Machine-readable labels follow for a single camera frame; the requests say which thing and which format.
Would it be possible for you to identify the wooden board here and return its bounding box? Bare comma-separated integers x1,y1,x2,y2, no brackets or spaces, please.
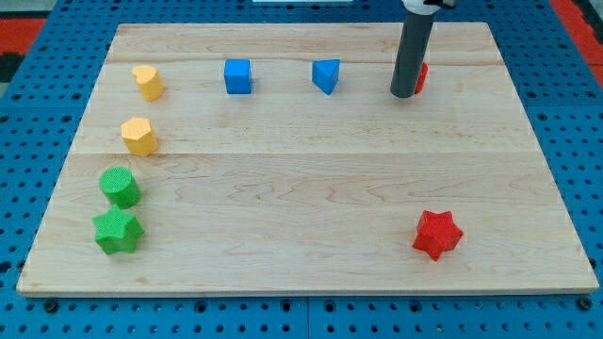
17,23,599,298

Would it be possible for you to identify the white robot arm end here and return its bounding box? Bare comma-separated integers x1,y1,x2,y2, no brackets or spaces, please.
401,0,461,16

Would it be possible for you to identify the yellow heart block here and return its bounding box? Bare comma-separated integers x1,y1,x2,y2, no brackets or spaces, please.
132,65,164,102

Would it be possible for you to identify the blue triangle block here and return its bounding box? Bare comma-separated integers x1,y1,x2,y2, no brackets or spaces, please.
312,59,340,95

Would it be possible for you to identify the blue cube block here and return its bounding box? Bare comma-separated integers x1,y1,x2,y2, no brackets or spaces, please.
223,59,252,94

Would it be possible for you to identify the green star block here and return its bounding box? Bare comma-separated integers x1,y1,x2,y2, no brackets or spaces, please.
92,205,144,255

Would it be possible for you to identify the red star block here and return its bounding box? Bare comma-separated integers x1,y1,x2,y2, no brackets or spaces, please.
413,210,464,262

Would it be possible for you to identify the green circle block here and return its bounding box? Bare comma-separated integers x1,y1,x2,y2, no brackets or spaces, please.
99,167,141,209

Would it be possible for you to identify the yellow hexagon block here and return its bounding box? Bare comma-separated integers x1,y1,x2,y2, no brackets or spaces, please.
121,117,159,156

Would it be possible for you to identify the red circle block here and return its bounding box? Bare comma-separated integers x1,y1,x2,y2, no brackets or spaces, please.
414,62,429,94

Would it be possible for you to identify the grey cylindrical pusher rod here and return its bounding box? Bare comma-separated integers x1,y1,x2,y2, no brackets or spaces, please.
390,11,435,98

